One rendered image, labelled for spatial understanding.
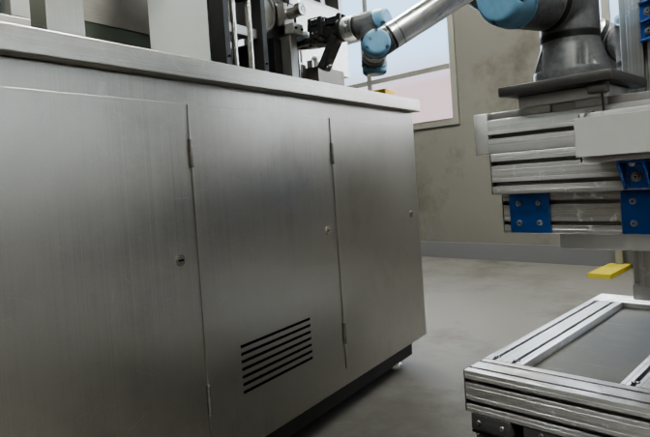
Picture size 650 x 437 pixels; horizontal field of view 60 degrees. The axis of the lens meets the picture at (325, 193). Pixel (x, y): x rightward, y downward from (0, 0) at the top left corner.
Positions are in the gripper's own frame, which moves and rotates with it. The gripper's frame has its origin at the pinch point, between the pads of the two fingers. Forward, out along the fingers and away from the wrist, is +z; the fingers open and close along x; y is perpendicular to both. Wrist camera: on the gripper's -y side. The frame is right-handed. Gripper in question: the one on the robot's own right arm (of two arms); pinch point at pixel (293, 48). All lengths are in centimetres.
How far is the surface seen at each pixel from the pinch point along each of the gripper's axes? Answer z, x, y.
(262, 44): -15.7, 34.8, -7.4
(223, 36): -16, 49, -8
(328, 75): -6.5, -9.8, -8.8
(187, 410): -29, 80, -85
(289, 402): -29, 50, -95
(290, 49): -7.1, 11.2, -3.4
